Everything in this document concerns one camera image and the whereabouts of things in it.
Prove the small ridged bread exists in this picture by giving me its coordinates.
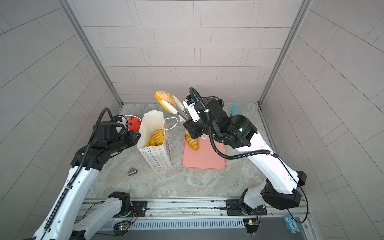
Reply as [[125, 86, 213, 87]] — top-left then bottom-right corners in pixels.
[[185, 130, 199, 151]]

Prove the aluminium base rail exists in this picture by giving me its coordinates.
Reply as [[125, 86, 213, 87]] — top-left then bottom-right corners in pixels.
[[58, 184, 311, 232]]

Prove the round scored bun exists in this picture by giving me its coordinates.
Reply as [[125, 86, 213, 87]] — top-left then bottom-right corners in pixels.
[[154, 91, 176, 107]]

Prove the small metal fitting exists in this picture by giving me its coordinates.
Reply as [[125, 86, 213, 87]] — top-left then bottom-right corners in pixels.
[[127, 168, 138, 176]]

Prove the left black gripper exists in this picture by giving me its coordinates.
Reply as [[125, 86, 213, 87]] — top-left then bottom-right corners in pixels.
[[106, 129, 144, 156]]

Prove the white paper bag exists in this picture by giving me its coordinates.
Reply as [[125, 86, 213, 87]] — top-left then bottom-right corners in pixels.
[[137, 110, 178, 170]]

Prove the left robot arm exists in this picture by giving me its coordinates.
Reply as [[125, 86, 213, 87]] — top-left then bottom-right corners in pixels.
[[32, 108, 141, 240]]

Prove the pink tray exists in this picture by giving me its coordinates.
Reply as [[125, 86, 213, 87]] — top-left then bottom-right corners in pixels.
[[182, 135, 226, 170]]

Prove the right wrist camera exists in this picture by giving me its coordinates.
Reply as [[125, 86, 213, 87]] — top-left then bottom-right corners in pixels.
[[183, 95, 200, 123]]

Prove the ridged spiral bread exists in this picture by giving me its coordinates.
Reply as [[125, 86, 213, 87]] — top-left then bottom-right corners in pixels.
[[153, 129, 165, 146]]

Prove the orange oval bread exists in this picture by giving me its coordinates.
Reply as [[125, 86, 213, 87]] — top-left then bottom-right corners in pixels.
[[149, 136, 156, 147]]

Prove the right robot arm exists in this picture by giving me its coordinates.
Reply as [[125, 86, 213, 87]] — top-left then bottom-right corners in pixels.
[[155, 88, 307, 215]]

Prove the red shark plush toy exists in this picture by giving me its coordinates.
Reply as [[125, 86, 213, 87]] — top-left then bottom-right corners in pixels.
[[125, 115, 141, 132]]

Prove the teal bottle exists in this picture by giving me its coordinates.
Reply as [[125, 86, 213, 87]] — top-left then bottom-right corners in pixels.
[[230, 103, 237, 117]]

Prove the blue owl number tag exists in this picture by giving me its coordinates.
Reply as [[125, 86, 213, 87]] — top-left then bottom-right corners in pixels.
[[283, 215, 301, 234]]

